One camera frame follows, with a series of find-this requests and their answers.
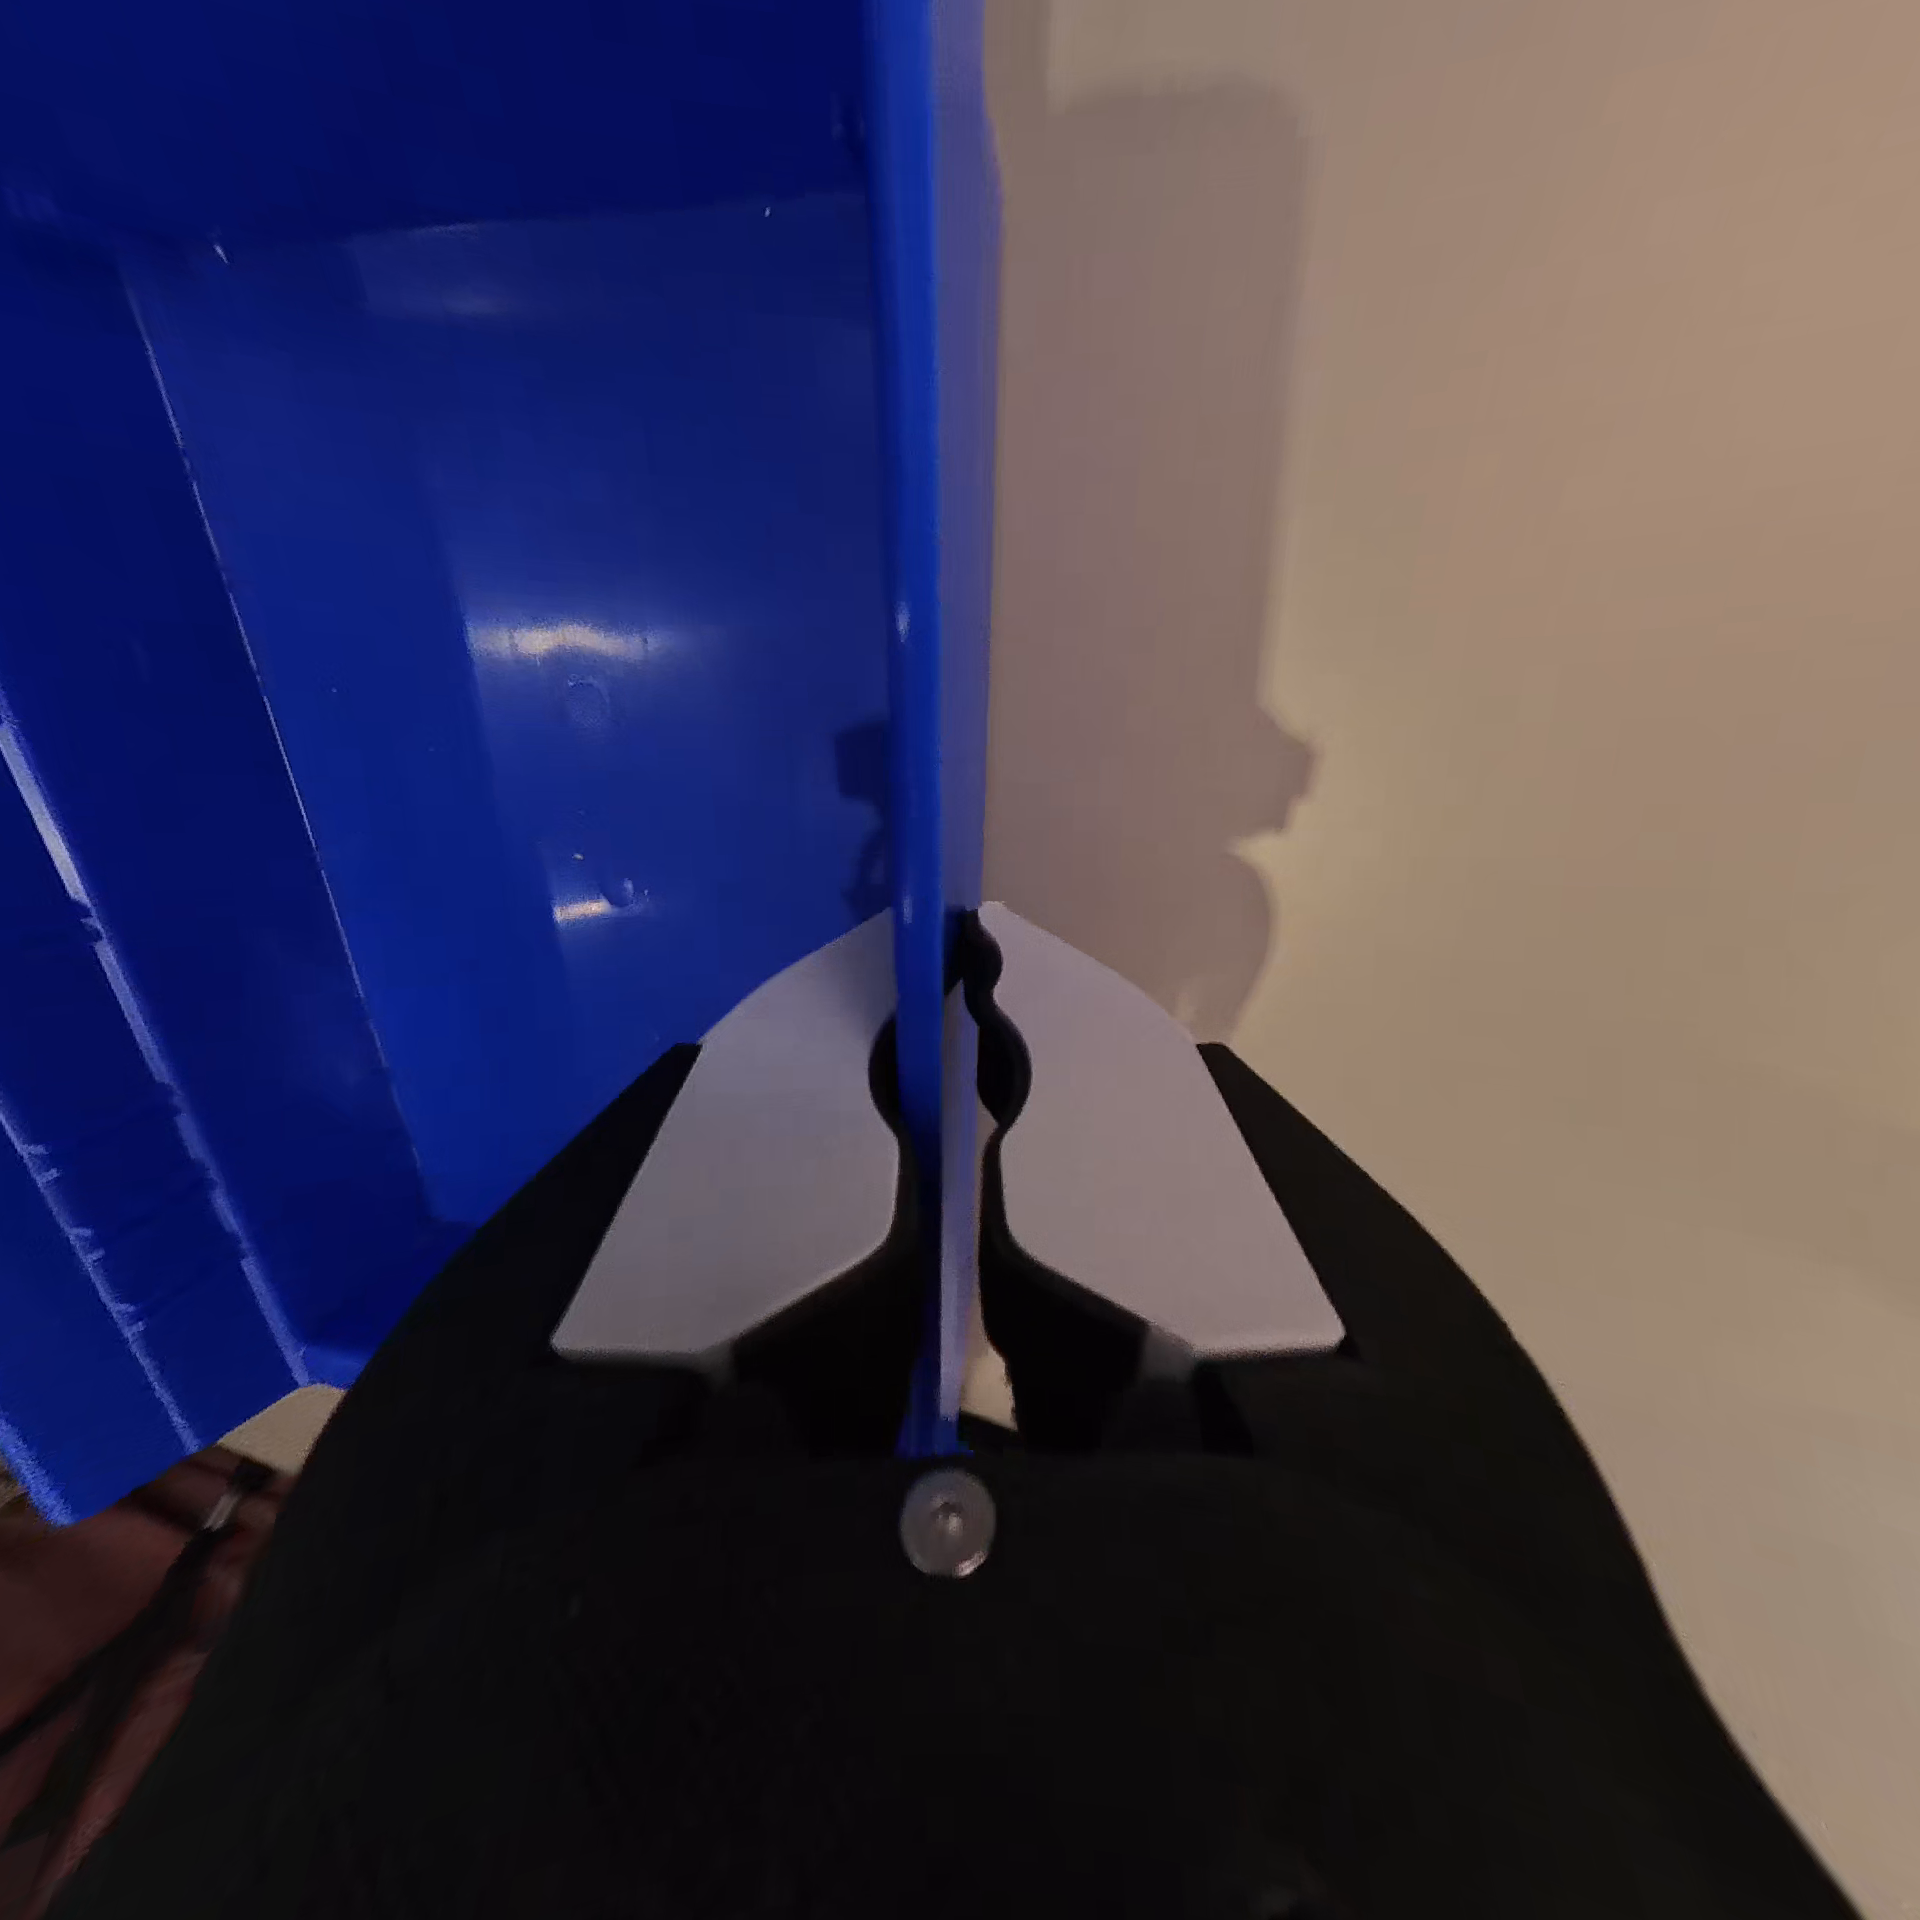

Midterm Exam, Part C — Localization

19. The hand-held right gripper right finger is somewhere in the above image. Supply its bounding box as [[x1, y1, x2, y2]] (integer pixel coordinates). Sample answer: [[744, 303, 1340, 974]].
[[973, 896, 1346, 1367]]

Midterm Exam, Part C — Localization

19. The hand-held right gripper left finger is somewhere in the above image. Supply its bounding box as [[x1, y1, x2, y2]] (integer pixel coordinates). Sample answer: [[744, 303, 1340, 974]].
[[550, 903, 976, 1367]]

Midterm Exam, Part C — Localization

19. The blue plastic bin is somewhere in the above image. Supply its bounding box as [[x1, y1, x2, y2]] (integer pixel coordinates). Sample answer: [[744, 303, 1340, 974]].
[[0, 0, 1018, 1530]]

